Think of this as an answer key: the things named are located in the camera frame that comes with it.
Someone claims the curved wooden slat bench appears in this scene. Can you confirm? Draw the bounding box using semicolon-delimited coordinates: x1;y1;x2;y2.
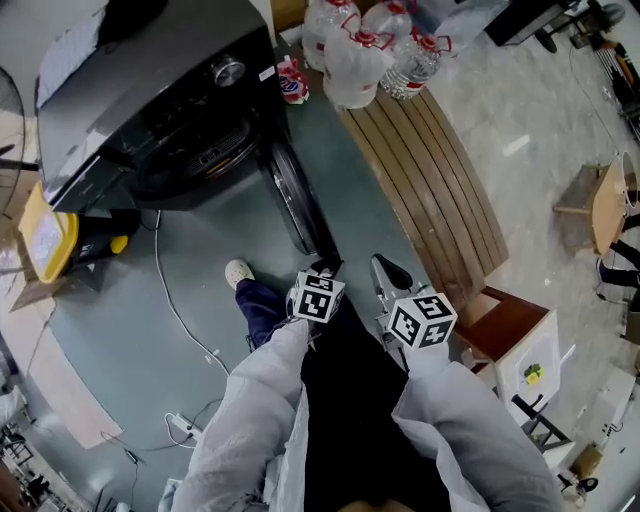
338;83;512;312

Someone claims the person's black clothing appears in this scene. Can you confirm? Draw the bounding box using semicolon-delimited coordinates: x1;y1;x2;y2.
298;294;454;512

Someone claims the white cloth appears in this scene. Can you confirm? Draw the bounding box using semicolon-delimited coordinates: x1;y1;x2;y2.
35;8;110;107

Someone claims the white board panel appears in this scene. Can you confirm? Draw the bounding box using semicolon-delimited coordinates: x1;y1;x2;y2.
493;308;562;404

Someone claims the red white detergent bag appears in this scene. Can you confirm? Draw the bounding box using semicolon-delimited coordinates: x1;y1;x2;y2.
275;54;312;106

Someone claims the person's right forearm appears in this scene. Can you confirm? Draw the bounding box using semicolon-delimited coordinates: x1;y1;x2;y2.
391;342;565;512

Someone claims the round washing machine door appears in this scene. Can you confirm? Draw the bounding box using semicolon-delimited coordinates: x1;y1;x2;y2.
256;139;346;262

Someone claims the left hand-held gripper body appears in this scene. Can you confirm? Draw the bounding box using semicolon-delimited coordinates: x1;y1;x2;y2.
285;268;347;326

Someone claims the person's left forearm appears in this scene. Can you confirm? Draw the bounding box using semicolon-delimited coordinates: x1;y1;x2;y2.
171;317;321;512

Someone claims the person's white shoe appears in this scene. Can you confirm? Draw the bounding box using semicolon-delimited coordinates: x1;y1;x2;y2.
224;258;257;292

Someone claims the white power strip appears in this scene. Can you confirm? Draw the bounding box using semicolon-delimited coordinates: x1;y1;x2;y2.
164;411;202;447

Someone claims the standing fan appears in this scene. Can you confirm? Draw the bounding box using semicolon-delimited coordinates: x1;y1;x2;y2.
0;66;41;222

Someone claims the black metal frame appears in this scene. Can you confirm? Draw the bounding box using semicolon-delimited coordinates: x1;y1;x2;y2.
509;393;573;454

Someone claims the large clear water bottle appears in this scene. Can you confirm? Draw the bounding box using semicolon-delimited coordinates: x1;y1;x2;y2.
360;0;414;42
379;30;453;101
322;28;397;110
301;0;362;72

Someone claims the cardboard box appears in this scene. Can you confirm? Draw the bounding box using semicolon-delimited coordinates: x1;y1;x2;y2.
569;441;605;477

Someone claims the black yellow machine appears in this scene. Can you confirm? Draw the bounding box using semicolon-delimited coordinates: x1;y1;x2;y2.
73;208;142;262

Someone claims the white power cable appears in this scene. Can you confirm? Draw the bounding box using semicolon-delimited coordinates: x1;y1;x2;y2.
151;209;232;377

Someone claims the yellow plastic bin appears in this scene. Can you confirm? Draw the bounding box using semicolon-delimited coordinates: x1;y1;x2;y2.
18;181;81;285

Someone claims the black box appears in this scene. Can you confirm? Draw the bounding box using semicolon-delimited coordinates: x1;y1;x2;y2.
483;0;592;49

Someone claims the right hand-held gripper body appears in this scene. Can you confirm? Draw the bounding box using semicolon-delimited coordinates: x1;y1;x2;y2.
369;259;459;352

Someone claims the dark grey washing machine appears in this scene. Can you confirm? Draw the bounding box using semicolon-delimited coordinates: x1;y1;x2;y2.
34;0;321;214

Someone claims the person's dark blue leg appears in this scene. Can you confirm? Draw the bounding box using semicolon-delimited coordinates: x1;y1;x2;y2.
234;278;290;352

